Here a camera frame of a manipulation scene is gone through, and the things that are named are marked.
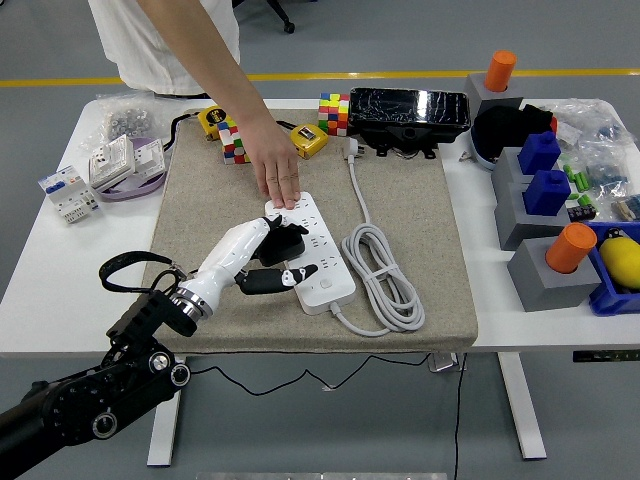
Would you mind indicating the rubik's cube with yellow face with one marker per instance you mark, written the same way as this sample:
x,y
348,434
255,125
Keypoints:
x,y
332,115

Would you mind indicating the small black component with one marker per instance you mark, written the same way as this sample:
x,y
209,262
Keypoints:
x,y
580,212

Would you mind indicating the black office chair base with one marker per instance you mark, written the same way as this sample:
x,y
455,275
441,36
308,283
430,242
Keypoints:
x,y
287,25

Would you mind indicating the clear bag of metal nuts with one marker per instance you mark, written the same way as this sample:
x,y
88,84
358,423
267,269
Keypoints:
x,y
127,122

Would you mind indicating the yellow tape measure black disc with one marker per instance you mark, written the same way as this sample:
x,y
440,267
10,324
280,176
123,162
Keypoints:
x,y
212,119

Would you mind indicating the grey block with hole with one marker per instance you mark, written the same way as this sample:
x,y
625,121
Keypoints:
x,y
535,285
477,90
505,170
515,225

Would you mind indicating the person's forearm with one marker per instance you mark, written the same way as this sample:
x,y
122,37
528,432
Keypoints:
x,y
220,65

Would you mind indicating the black device cracked screen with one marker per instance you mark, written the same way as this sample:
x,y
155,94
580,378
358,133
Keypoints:
x,y
400,107

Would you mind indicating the clear bag of beige parts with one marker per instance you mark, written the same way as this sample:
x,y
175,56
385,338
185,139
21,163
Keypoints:
x,y
629,207

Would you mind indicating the black table control panel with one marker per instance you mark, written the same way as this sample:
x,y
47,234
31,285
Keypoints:
x,y
605,356

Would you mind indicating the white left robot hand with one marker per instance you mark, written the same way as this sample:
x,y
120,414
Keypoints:
x,y
230,255

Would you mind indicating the metal bracket under table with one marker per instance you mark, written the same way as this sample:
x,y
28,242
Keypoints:
x,y
445,362

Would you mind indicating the white wall switch plate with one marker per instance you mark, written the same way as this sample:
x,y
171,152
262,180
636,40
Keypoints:
x,y
147,155

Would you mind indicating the rubik's cube with white face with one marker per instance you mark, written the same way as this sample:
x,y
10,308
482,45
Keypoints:
x,y
230,145

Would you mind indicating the grey-brown mat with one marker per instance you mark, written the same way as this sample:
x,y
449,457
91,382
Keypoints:
x,y
410,200

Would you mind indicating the yellow tape measure black clip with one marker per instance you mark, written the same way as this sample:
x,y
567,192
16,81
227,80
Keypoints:
x,y
312,140

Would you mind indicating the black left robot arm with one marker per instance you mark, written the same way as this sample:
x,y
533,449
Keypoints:
x,y
125,370

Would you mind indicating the white blue circuit breaker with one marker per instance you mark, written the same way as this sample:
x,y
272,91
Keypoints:
x,y
65,192

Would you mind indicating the black power adapter plug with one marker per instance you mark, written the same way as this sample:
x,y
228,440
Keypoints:
x,y
282,250

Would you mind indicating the white table leg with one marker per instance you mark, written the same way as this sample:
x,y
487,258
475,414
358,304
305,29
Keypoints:
x,y
162,440
525,425

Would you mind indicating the white power strip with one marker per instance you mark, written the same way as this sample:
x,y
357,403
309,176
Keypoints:
x,y
330,295

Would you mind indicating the blue block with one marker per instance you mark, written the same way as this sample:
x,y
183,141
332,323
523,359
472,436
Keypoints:
x,y
547,192
539,152

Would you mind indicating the small metal clip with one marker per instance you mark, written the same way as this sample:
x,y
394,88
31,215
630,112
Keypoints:
x,y
466,156

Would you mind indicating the clear bag of blue parts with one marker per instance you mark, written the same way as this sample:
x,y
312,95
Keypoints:
x,y
607,172

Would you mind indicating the yellow toy fruit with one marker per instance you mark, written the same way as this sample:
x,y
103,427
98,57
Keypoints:
x,y
622,262

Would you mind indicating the clear bag of small parts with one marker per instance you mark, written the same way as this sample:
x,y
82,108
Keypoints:
x,y
590,120

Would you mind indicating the blue plastic bin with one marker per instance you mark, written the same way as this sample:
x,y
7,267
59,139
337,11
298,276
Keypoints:
x,y
607,302

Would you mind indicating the orange cylinder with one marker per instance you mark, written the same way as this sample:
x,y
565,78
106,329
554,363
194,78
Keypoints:
x,y
500,72
570,247

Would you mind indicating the black cap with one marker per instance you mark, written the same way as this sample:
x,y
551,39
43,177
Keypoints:
x,y
500,130

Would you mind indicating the purple tape roll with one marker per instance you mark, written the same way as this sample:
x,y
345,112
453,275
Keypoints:
x,y
125,192

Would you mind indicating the person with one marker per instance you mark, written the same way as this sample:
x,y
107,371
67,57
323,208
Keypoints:
x,y
125,45

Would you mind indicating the person's hand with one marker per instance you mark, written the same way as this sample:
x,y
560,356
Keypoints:
x,y
280,167

